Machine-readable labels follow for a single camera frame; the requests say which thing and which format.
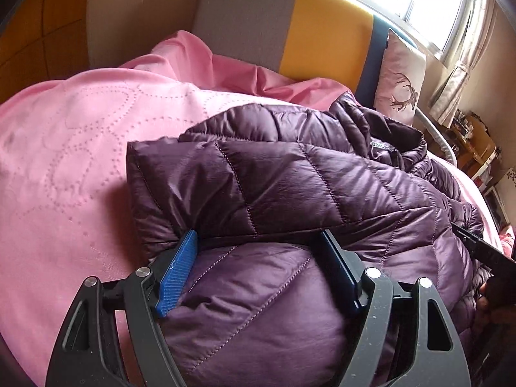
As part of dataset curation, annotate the pink deer print pillow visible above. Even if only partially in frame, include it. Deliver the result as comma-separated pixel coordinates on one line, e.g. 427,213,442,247
373,29,426,126

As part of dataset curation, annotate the red orange ruffled quilt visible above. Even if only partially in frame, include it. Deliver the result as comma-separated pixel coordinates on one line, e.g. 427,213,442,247
500,224,515,259

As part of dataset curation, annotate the wooden wardrobe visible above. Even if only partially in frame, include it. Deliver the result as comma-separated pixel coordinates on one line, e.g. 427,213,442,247
1,0,89,102

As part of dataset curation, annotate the right pink curtain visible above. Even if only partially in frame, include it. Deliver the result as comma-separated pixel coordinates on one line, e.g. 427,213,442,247
430,0,496,128

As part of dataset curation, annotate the purple quilted down jacket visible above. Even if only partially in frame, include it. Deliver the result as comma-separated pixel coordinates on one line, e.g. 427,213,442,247
126,94,484,386

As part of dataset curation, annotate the grey yellow blue headboard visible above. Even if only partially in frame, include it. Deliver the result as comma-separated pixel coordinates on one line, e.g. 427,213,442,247
192,0,396,107

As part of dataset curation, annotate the pink dotted bed cover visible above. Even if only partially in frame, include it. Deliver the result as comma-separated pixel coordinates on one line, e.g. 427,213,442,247
0,30,505,387

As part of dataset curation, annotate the white low shelf unit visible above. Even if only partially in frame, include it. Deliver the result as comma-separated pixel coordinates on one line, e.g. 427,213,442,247
484,167,516,231

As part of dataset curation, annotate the cluttered wooden desk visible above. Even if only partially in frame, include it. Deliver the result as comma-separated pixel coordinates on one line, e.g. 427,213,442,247
451,111,498,184

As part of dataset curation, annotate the grey curved bed rail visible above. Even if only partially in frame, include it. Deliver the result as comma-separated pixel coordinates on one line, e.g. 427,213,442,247
414,107,457,167

